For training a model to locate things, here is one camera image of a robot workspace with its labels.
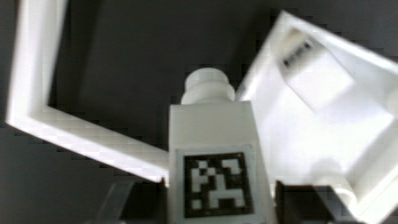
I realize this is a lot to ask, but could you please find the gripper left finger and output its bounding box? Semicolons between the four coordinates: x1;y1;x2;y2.
86;182;132;224

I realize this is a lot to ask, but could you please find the white U-shaped fence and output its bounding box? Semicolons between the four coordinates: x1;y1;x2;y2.
5;0;168;182

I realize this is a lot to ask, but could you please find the white square tabletop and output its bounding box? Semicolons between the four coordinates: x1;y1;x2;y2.
236;13;398;224

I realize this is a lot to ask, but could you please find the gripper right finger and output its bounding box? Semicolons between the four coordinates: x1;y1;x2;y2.
314;186;365;224

